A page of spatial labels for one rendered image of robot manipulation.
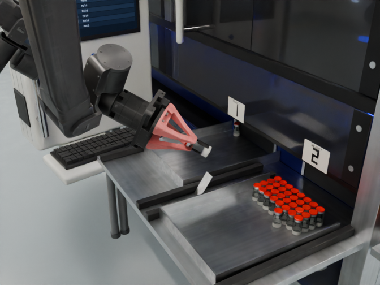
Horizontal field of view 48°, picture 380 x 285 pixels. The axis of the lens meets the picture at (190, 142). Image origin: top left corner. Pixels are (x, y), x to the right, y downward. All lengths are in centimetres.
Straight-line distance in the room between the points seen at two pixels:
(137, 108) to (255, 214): 49
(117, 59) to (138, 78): 102
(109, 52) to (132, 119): 12
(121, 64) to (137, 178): 60
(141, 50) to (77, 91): 105
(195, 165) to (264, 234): 36
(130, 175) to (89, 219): 135
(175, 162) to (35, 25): 86
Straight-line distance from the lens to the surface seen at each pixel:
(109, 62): 68
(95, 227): 252
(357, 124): 99
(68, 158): 150
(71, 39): 56
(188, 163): 130
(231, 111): 135
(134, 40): 166
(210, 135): 147
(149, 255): 230
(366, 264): 112
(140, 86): 172
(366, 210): 104
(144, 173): 126
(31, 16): 52
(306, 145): 111
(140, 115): 73
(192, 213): 109
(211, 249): 99
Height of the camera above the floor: 153
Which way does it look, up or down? 27 degrees down
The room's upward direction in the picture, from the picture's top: straight up
